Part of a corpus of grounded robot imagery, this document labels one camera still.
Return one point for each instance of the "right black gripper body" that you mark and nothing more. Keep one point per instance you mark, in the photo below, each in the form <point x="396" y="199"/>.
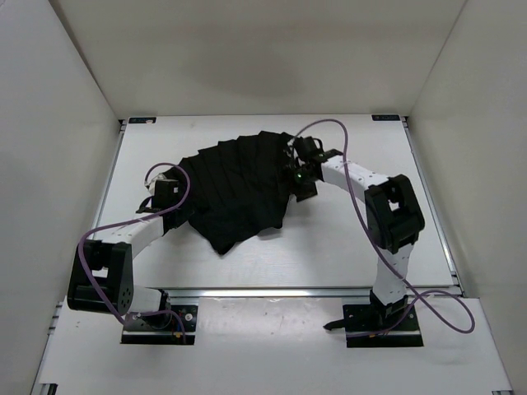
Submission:
<point x="299" y="176"/>

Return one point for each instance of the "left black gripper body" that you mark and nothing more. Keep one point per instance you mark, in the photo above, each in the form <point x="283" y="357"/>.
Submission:
<point x="182" y="216"/>

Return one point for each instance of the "black pleated skirt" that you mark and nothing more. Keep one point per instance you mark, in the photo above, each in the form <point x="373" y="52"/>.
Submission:
<point x="237" y="189"/>

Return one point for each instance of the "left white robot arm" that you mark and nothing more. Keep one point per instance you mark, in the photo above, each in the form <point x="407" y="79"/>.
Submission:
<point x="102" y="272"/>

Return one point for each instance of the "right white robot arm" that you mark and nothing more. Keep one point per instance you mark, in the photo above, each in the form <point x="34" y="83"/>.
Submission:
<point x="394" y="218"/>

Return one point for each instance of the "left table label sticker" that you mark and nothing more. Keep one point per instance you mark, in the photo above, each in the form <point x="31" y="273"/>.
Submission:
<point x="141" y="120"/>

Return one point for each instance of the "table label sticker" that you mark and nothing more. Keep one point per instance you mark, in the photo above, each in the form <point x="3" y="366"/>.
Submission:
<point x="141" y="120"/>
<point x="385" y="118"/>

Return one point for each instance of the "right table label sticker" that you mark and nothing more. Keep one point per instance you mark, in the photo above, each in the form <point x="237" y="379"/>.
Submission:
<point x="385" y="118"/>

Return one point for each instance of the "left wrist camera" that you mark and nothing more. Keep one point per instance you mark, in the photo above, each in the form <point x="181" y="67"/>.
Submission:
<point x="150" y="185"/>

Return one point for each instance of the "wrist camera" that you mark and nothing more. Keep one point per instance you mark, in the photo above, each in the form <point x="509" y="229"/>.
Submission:
<point x="307" y="147"/>
<point x="150" y="185"/>

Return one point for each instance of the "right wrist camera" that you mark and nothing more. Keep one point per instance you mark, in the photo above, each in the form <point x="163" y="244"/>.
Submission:
<point x="307" y="147"/>

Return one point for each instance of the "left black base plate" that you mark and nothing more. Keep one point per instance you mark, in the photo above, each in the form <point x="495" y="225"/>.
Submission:
<point x="164" y="329"/>

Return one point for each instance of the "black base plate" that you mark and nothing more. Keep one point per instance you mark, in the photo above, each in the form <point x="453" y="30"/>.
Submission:
<point x="365" y="328"/>
<point x="164" y="329"/>

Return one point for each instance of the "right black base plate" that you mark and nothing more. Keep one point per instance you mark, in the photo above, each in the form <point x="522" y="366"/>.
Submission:
<point x="365" y="328"/>

